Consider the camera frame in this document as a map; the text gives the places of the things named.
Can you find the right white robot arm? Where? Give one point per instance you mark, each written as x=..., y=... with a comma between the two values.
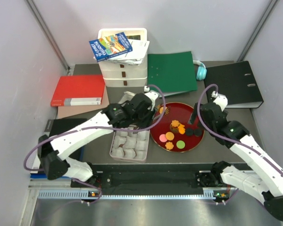
x=267, y=185

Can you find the black book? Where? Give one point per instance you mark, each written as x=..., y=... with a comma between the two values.
x=56, y=127

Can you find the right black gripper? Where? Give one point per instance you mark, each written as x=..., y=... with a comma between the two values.
x=193, y=115

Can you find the teal headphones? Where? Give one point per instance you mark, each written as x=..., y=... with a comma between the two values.
x=201, y=71

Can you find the red round tray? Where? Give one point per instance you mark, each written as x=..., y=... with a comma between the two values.
x=181, y=112

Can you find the orange flower cookie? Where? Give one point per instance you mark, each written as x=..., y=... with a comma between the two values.
x=175, y=123
x=169, y=145

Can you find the brown cardboard folder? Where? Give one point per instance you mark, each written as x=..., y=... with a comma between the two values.
x=67, y=111

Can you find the silver tin lid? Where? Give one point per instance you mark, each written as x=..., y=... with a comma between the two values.
x=127, y=96

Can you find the orange round waffle cookie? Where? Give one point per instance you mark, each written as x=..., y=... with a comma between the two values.
x=163, y=109

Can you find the white stacked drawer boxes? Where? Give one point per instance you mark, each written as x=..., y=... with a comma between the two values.
x=118, y=75

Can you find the brown cupcake liner cookie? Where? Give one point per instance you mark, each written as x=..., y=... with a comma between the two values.
x=174, y=129

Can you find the metal tongs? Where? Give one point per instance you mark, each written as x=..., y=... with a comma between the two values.
x=149, y=120

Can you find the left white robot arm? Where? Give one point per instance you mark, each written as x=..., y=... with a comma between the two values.
x=56, y=160

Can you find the blue paperback book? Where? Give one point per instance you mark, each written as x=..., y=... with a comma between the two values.
x=110, y=46

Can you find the black lever arch binder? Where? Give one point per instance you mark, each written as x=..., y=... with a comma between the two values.
x=237, y=82

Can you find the black round cookie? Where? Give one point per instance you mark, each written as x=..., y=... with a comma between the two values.
x=189, y=132
x=198, y=132

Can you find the cookie tin with paper cups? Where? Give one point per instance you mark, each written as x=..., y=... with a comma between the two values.
x=130, y=146

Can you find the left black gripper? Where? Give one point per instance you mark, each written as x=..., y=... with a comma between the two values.
x=148, y=123

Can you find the green round cookie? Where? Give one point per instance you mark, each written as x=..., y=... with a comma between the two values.
x=180, y=144

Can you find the orange fish cookie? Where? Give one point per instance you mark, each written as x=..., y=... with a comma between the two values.
x=181, y=129

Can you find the pink round cookie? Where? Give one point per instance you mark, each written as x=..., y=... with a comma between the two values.
x=162, y=138

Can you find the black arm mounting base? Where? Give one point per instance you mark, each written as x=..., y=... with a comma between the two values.
x=150, y=178

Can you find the red binder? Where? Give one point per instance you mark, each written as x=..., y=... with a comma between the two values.
x=79, y=90

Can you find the green binder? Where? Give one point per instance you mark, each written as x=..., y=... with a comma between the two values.
x=172, y=73

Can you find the white spiral notebook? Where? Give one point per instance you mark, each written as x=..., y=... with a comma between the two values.
x=135, y=57

